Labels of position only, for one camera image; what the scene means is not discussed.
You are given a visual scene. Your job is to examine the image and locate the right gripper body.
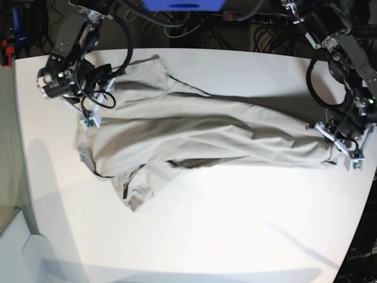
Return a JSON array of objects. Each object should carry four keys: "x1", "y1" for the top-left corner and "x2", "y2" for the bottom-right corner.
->
[{"x1": 61, "y1": 78, "x2": 116, "y2": 128}]

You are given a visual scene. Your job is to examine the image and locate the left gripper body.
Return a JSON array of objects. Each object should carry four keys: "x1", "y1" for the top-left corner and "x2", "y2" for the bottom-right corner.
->
[{"x1": 305, "y1": 122, "x2": 376, "y2": 172}]

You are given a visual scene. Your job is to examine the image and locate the beige t-shirt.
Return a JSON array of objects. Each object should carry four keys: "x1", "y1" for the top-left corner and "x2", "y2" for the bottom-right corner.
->
[{"x1": 75, "y1": 56, "x2": 339, "y2": 211}]

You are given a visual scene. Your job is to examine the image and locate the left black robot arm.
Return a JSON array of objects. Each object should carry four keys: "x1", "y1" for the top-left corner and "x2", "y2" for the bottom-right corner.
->
[{"x1": 281, "y1": 1, "x2": 376, "y2": 172}]

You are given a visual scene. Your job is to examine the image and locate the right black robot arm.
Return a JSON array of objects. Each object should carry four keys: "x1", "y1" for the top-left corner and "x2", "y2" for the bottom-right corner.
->
[{"x1": 37, "y1": 1, "x2": 134, "y2": 130}]

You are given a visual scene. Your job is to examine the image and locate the red and blue clamp tool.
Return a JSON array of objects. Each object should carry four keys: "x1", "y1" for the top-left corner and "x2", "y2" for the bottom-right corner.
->
[{"x1": 1, "y1": 4, "x2": 21, "y2": 68}]

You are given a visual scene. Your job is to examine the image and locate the blue plastic bin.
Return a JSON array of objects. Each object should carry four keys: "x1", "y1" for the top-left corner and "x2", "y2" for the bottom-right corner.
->
[{"x1": 142, "y1": 0, "x2": 225, "y2": 12}]

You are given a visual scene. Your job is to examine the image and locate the black power strip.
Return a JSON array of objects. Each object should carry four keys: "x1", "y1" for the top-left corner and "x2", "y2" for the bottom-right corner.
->
[{"x1": 221, "y1": 11, "x2": 289, "y2": 25}]

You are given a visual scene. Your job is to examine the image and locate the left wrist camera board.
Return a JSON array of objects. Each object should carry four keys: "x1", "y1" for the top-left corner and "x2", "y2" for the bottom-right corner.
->
[{"x1": 347, "y1": 158, "x2": 365, "y2": 173}]

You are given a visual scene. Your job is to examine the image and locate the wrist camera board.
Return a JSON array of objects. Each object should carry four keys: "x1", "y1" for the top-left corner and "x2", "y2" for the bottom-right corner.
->
[
  {"x1": 347, "y1": 158, "x2": 365, "y2": 173},
  {"x1": 80, "y1": 117, "x2": 95, "y2": 131}
]

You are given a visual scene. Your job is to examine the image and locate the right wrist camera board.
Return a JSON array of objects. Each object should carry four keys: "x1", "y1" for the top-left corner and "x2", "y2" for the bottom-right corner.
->
[{"x1": 80, "y1": 117, "x2": 95, "y2": 131}]

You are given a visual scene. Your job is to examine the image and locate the white cable on floor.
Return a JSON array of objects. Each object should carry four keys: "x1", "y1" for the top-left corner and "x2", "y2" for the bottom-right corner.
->
[{"x1": 164, "y1": 17, "x2": 204, "y2": 39}]

